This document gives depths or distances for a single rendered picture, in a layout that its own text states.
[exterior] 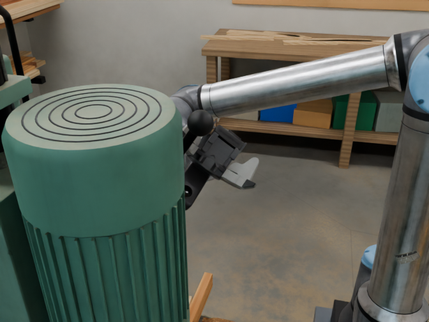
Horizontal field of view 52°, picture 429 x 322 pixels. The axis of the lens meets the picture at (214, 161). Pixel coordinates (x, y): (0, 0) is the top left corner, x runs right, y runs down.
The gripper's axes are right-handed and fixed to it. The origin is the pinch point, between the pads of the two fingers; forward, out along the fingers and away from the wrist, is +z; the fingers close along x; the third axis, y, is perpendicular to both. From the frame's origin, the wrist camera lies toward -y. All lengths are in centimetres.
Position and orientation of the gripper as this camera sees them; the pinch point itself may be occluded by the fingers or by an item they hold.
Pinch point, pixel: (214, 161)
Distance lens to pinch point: 68.7
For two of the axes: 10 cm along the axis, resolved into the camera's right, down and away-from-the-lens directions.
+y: 5.8, -8.0, 1.3
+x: 8.0, 5.9, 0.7
